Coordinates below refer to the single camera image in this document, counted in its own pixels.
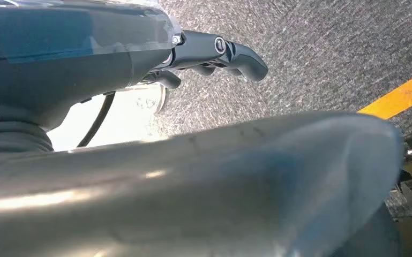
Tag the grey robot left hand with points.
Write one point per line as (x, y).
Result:
(67, 53)

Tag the grey robot leg shell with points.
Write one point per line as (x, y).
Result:
(191, 195)

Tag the yellow floor tape square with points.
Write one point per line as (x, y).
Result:
(401, 95)

